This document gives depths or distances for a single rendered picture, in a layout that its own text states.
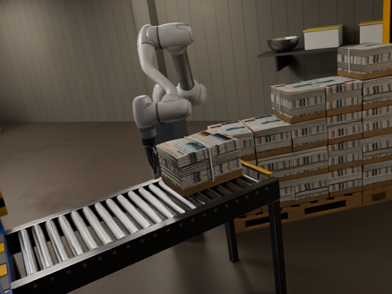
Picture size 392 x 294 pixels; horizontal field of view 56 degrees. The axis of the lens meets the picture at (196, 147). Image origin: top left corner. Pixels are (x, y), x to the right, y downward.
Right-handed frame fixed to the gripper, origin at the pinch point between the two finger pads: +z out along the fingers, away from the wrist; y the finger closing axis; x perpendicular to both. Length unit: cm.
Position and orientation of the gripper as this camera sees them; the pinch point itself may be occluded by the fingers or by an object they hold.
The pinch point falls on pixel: (155, 172)
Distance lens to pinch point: 198.0
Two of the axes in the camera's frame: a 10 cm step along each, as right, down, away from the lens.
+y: -4.9, -2.1, 8.4
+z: 1.4, 9.4, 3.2
